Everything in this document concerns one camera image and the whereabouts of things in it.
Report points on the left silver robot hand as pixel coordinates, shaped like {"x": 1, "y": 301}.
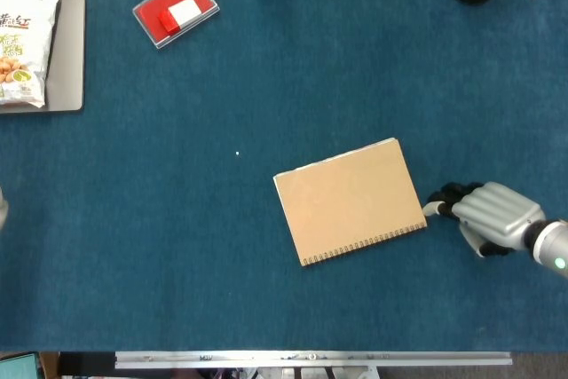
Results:
{"x": 2, "y": 210}

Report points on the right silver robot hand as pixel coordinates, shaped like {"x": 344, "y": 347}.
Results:
{"x": 497, "y": 215}

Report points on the tan spiral notebook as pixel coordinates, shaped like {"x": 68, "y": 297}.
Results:
{"x": 350, "y": 201}

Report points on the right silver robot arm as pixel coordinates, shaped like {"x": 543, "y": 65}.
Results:
{"x": 550, "y": 246}

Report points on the teal box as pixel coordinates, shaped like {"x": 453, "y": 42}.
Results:
{"x": 18, "y": 368}

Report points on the dark grey tray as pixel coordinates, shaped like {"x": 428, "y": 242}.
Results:
{"x": 68, "y": 64}

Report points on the white snack bag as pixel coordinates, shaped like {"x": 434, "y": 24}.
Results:
{"x": 22, "y": 41}

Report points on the red and white block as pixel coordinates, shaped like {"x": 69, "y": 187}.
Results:
{"x": 184, "y": 13}

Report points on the aluminium rail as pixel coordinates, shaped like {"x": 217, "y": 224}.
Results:
{"x": 310, "y": 359}

